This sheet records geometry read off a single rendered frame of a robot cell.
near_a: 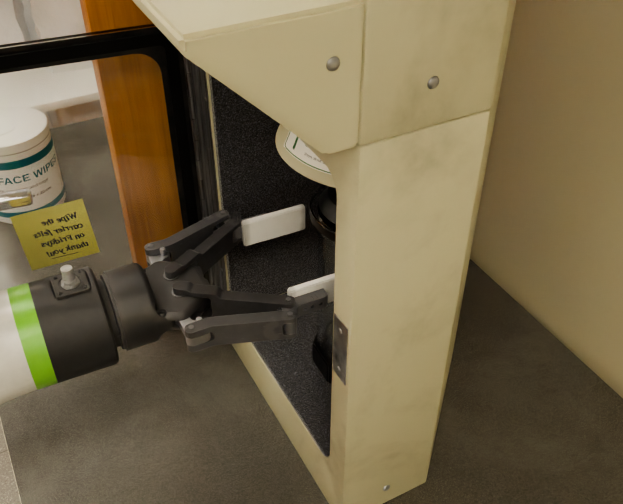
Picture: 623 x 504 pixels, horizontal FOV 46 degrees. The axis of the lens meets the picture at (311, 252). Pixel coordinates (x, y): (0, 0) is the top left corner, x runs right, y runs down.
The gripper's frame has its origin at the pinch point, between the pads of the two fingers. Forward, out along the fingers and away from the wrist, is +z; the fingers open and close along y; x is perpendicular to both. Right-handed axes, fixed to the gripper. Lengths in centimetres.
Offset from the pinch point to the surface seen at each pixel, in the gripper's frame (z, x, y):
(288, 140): -2.1, -13.1, 0.5
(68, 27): -5, 18, 113
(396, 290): 0.9, -6.1, -14.1
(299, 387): -1.8, 18.7, -0.9
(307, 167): -1.8, -12.2, -2.9
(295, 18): -8.1, -30.4, -14.3
